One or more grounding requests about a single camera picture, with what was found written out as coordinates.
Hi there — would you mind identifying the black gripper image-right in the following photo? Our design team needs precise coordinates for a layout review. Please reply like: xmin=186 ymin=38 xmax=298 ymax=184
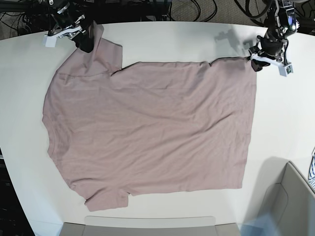
xmin=251 ymin=35 xmax=287 ymax=72

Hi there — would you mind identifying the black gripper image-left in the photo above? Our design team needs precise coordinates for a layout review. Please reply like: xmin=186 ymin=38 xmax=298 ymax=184
xmin=50 ymin=4 xmax=95 ymax=53

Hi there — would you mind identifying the mauve pink T-shirt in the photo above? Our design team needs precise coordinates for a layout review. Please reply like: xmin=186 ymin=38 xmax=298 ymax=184
xmin=42 ymin=25 xmax=256 ymax=211

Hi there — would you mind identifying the blue striped cloth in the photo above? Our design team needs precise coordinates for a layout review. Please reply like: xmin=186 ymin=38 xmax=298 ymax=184
xmin=308 ymin=148 xmax=315 ymax=189

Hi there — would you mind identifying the grey cardboard box right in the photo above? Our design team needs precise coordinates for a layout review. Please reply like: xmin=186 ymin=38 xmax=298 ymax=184
xmin=257 ymin=162 xmax=315 ymax=236

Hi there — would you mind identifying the blue translucent sheet corner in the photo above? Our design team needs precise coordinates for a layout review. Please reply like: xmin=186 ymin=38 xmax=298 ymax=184
xmin=240 ymin=213 xmax=280 ymax=236

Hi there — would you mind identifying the grey bin bottom edge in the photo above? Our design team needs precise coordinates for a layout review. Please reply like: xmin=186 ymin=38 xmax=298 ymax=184
xmin=60 ymin=216 xmax=241 ymax=236

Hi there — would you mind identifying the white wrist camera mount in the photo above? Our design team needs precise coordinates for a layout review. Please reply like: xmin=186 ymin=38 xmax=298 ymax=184
xmin=247 ymin=40 xmax=293 ymax=77

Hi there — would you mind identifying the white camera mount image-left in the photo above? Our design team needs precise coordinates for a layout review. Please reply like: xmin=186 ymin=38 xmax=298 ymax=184
xmin=43 ymin=26 xmax=82 ymax=48

